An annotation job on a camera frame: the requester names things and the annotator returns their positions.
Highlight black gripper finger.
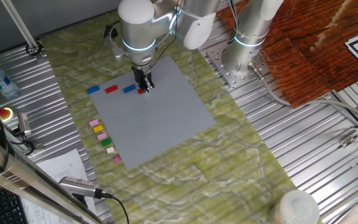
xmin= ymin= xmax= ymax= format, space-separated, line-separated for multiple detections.
xmin=144 ymin=75 xmax=155 ymax=93
xmin=136 ymin=77 xmax=147 ymax=93

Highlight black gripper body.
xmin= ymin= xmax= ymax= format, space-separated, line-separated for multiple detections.
xmin=131 ymin=63 xmax=152 ymax=80

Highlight long red Lego brick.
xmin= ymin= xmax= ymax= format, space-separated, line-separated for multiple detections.
xmin=104 ymin=84 xmax=119 ymax=95

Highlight grey Lego baseplate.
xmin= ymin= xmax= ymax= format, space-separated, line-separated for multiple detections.
xmin=88 ymin=55 xmax=217 ymax=170

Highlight green marble pattern mat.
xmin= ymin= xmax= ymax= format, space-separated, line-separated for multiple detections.
xmin=39 ymin=9 xmax=323 ymax=224

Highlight printed white paper sheets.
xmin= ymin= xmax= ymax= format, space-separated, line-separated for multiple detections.
xmin=20 ymin=148 xmax=98 ymax=224

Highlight small grey box device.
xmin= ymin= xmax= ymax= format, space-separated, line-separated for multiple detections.
xmin=16 ymin=111 xmax=32 ymax=137

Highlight slanted aluminium pole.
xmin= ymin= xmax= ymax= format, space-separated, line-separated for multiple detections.
xmin=0 ymin=0 xmax=43 ymax=57

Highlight red emergency stop button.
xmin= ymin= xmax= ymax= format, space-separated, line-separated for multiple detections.
xmin=0 ymin=107 xmax=14 ymax=123

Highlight clear water bottle blue cap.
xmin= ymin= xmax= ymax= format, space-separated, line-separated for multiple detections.
xmin=0 ymin=63 xmax=21 ymax=100

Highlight white plastic jar lid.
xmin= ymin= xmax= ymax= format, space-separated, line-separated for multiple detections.
xmin=268 ymin=189 xmax=321 ymax=224

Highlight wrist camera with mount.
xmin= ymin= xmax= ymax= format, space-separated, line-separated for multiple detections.
xmin=103 ymin=21 xmax=127 ymax=60

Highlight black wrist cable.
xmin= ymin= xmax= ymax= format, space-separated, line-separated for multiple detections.
xmin=147 ymin=0 xmax=180 ymax=74

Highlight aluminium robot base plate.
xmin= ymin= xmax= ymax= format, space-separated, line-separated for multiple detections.
xmin=205 ymin=40 xmax=272 ymax=88

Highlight black base cable bundle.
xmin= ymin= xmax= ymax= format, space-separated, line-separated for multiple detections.
xmin=227 ymin=0 xmax=241 ymax=44

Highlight black ring clamp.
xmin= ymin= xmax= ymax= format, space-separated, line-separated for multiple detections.
xmin=25 ymin=42 xmax=45 ymax=58

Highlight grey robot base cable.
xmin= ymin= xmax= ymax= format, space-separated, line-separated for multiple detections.
xmin=247 ymin=62 xmax=358 ymax=125

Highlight grey camera device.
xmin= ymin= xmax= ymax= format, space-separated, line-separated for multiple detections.
xmin=57 ymin=176 xmax=98 ymax=200

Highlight black camera device cable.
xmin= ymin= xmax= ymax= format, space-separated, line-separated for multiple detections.
xmin=94 ymin=188 xmax=131 ymax=224

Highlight metal frame bar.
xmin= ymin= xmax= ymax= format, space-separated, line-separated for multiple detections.
xmin=0 ymin=129 xmax=105 ymax=224

